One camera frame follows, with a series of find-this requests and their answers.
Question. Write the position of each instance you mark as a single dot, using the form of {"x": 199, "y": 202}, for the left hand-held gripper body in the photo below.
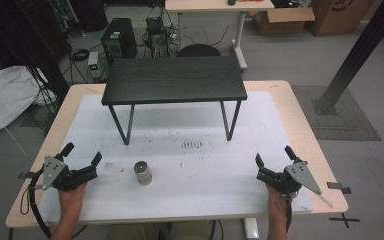
{"x": 63, "y": 176}

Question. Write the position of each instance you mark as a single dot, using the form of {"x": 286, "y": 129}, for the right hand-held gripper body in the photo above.
{"x": 288, "y": 178}

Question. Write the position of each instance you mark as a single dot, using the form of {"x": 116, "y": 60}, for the metal cylinder weight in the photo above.
{"x": 142, "y": 172}

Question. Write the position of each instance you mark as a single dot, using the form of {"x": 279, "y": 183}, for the person's left hand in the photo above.
{"x": 71, "y": 198}

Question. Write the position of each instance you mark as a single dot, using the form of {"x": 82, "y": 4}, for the person's right hand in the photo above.
{"x": 276, "y": 200}

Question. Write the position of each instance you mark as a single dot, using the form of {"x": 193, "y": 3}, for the light wooden table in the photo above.
{"x": 301, "y": 130}

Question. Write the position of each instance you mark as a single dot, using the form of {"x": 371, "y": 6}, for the black tape piece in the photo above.
{"x": 26, "y": 175}
{"x": 338, "y": 187}

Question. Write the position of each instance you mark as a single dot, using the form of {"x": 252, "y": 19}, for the grey floor mat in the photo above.
{"x": 346, "y": 126}

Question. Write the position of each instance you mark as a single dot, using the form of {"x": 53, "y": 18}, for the black tape cross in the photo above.
{"x": 344, "y": 220}

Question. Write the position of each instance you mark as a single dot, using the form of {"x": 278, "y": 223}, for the white cloth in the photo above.
{"x": 6, "y": 96}

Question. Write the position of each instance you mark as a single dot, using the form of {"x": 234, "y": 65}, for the white table mat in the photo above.
{"x": 186, "y": 196}

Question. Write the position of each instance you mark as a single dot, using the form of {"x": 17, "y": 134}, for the white power supply unit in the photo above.
{"x": 95, "y": 65}

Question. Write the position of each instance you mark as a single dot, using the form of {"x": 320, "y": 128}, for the black shelf riser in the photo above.
{"x": 175, "y": 80}

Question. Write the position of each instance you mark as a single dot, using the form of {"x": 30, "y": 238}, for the black computer tower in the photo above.
{"x": 119, "y": 38}

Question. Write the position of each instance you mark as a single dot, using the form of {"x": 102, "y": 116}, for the black round chair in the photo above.
{"x": 198, "y": 50}

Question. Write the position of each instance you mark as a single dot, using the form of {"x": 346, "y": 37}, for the dark curtain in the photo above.
{"x": 16, "y": 33}

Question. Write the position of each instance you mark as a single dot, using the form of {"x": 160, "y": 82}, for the open cardboard box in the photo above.
{"x": 280, "y": 21}

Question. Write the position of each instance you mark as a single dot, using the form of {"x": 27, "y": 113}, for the open computer case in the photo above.
{"x": 156, "y": 38}

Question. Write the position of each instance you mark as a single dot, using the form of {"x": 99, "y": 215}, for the large cardboard box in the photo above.
{"x": 336, "y": 16}

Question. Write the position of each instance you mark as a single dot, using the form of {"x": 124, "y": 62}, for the light wooden desk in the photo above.
{"x": 213, "y": 5}

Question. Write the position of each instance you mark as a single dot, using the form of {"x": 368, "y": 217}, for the black metal frame post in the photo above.
{"x": 356, "y": 56}

